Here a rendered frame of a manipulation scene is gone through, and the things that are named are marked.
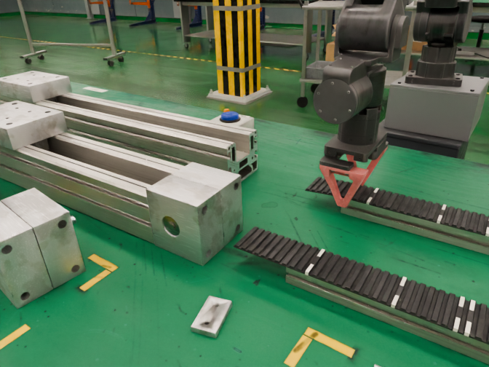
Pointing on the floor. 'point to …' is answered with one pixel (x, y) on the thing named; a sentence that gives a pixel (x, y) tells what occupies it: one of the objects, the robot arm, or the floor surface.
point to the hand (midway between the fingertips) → (351, 191)
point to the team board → (70, 44)
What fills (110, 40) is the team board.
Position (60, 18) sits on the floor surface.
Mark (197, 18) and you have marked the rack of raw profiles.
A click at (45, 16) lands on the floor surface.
